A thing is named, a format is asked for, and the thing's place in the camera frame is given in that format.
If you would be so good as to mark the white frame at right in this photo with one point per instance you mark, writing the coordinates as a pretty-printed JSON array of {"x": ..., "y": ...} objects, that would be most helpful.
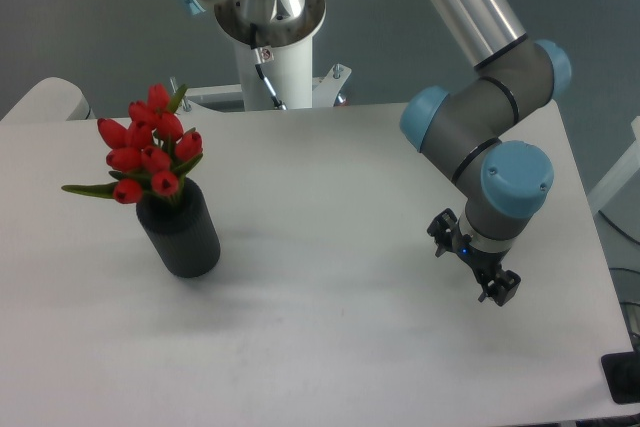
[{"x": 617, "y": 176}]

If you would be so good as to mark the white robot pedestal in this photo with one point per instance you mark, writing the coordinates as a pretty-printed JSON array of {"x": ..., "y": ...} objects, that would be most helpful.
[{"x": 273, "y": 47}]

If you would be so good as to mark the black ribbed vase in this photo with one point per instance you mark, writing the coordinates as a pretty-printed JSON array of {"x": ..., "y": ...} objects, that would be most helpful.
[{"x": 184, "y": 237}]

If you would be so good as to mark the black device at table edge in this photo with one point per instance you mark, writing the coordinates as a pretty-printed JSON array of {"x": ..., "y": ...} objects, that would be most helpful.
[{"x": 621, "y": 372}]

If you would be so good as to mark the white side table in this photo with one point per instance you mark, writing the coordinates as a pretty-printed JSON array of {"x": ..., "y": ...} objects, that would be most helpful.
[{"x": 51, "y": 100}]

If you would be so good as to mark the red tulip bouquet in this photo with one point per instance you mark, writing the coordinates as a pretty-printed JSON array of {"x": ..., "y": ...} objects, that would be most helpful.
[{"x": 151, "y": 156}]

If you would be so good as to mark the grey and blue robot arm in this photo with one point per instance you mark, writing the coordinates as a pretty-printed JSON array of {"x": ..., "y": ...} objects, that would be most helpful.
[{"x": 504, "y": 182}]

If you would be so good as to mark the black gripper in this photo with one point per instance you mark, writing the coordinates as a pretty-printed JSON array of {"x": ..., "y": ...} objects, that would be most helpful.
[{"x": 482, "y": 254}]

